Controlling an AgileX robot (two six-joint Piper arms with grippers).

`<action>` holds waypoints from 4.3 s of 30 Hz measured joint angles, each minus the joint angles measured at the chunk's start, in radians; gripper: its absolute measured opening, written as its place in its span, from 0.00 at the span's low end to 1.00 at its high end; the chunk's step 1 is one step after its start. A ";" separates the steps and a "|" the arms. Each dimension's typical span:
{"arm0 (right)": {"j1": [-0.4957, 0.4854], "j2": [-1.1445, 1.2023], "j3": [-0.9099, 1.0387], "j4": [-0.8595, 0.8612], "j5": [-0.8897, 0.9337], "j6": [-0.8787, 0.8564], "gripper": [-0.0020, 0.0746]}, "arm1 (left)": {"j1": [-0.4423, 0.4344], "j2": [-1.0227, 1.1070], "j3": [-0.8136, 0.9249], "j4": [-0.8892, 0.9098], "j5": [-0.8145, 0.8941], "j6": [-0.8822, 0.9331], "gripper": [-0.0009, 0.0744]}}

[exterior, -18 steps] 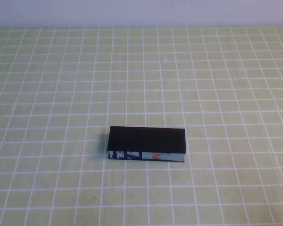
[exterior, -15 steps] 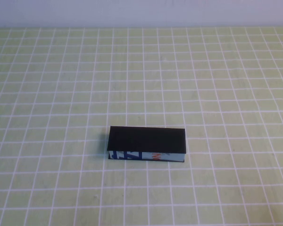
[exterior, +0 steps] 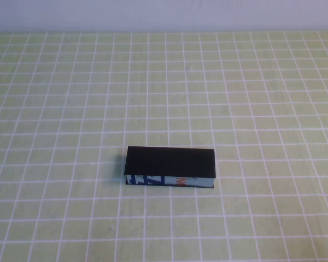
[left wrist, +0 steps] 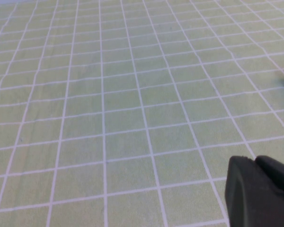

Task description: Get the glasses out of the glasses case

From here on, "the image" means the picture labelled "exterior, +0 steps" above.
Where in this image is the black printed glasses case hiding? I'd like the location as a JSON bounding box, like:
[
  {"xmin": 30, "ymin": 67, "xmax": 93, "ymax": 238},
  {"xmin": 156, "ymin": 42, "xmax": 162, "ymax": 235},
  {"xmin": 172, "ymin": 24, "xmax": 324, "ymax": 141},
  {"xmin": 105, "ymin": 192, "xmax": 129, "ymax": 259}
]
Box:
[{"xmin": 124, "ymin": 146, "xmax": 218, "ymax": 189}]

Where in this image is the green checked tablecloth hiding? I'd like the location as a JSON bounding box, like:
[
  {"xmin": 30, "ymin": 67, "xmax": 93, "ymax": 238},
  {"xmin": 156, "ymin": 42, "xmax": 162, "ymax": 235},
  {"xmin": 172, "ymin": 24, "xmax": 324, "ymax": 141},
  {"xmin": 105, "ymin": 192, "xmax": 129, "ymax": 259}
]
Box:
[{"xmin": 0, "ymin": 30, "xmax": 328, "ymax": 262}]

